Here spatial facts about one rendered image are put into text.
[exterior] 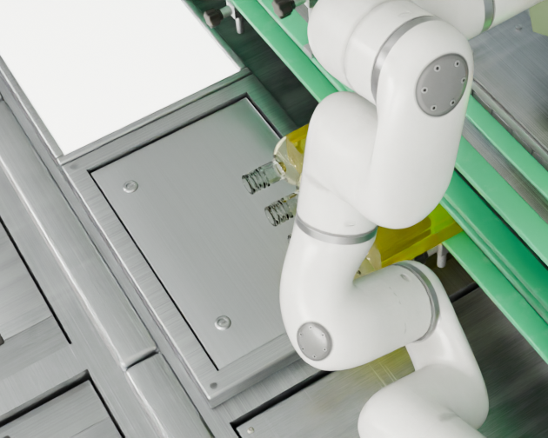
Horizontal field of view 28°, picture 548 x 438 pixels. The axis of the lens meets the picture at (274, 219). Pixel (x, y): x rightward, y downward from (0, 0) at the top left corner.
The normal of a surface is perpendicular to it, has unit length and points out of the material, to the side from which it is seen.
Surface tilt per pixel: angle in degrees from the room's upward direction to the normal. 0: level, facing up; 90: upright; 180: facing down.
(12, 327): 90
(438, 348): 36
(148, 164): 90
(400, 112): 64
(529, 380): 90
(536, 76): 90
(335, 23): 45
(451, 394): 113
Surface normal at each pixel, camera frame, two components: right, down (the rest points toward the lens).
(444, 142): 0.61, 0.45
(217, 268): -0.07, -0.59
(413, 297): 0.54, -0.32
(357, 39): -0.75, -0.17
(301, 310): -0.57, -0.02
